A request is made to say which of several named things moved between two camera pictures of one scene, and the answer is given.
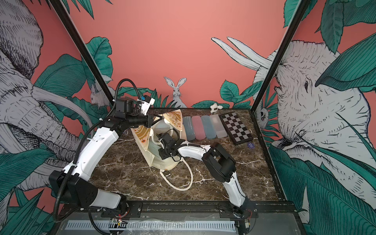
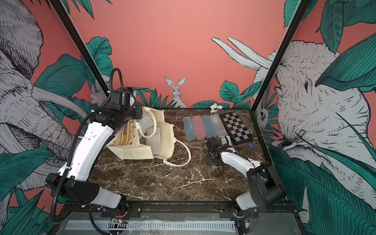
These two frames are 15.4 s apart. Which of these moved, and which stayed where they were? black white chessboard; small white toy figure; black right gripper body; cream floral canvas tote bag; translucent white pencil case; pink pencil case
Moved: black right gripper body; cream floral canvas tote bag
Stayed: black white chessboard; small white toy figure; translucent white pencil case; pink pencil case
